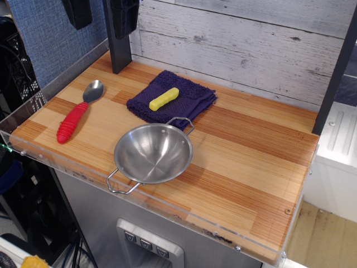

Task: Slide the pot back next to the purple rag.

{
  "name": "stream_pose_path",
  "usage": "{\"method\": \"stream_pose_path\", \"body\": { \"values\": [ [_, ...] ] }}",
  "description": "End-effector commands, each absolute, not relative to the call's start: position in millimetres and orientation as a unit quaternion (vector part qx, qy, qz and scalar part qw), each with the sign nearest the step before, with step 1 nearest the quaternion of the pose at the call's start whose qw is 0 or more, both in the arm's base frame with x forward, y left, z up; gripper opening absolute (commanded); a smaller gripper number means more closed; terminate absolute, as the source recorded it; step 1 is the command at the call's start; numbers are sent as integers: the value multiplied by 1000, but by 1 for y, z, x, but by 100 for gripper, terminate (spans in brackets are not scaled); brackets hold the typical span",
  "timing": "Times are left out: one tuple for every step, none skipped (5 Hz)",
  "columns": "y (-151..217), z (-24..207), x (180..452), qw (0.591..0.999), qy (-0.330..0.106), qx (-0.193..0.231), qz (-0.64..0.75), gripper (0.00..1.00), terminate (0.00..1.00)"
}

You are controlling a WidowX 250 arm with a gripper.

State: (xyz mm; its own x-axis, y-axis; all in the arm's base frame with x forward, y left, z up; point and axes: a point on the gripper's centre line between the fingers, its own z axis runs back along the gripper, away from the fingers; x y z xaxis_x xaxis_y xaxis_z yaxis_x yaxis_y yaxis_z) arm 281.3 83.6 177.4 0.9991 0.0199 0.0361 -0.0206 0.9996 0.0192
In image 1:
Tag yellow plastic stick piece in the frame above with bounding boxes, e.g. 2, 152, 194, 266
149, 87, 180, 111

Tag small steel two-handled pot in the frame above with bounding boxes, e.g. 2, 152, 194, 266
106, 117, 195, 195

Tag white ribbed appliance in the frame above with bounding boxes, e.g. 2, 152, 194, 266
303, 102, 356, 222

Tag silver dispenser button panel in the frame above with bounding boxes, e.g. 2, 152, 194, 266
116, 218, 185, 267

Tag dark right support post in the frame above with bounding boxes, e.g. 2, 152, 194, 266
311, 0, 357, 135

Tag purple folded rag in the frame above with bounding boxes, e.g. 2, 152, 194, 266
126, 70, 218, 123

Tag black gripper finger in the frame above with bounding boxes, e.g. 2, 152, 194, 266
110, 0, 139, 40
62, 0, 92, 30

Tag dark left support post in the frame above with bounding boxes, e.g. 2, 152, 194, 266
103, 1, 132, 74

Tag black plastic crate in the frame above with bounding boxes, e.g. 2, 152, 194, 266
1, 16, 39, 101

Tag dark support post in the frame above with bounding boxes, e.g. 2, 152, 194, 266
103, 1, 132, 74
311, 0, 357, 135

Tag red-handled metal spoon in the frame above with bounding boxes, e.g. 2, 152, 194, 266
56, 80, 104, 144

